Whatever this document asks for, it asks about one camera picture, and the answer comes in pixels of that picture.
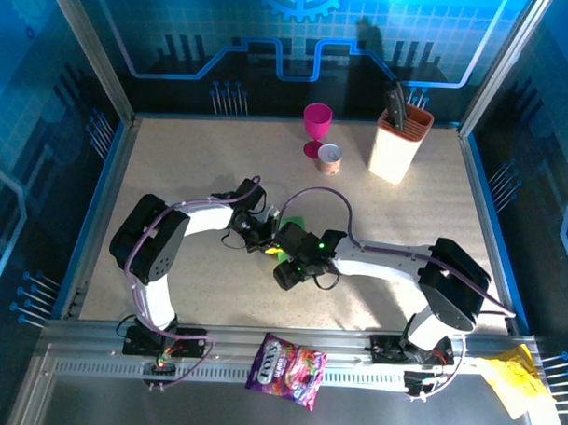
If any tin can with silver lid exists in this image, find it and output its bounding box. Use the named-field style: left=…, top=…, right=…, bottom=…
left=316, top=143, right=344, bottom=176

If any purple candy bag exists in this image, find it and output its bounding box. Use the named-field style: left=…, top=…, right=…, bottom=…
left=242, top=331, right=330, bottom=414

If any pink plastic goblet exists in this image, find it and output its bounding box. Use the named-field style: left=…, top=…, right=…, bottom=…
left=301, top=103, right=335, bottom=159

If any beige knife block orange top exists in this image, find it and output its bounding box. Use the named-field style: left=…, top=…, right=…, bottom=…
left=366, top=102, right=436, bottom=186

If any aluminium front rail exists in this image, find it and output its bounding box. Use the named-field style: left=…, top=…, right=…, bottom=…
left=38, top=316, right=540, bottom=372

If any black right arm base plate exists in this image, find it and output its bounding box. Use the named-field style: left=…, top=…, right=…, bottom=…
left=368, top=331, right=456, bottom=367

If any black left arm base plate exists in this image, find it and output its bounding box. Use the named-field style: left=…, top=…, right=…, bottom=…
left=121, top=324, right=209, bottom=360

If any slotted metal cable duct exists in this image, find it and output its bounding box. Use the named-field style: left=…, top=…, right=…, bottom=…
left=52, top=357, right=409, bottom=390

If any aluminium side rail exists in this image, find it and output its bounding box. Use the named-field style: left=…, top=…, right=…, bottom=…
left=449, top=127, right=538, bottom=337
left=58, top=114, right=142, bottom=323

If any black knife handle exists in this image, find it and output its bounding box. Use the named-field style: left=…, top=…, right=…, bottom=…
left=383, top=80, right=409, bottom=133

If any aluminium corner post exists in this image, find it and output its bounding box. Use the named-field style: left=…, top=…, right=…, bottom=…
left=455, top=0, right=557, bottom=142
left=38, top=0, right=143, bottom=127

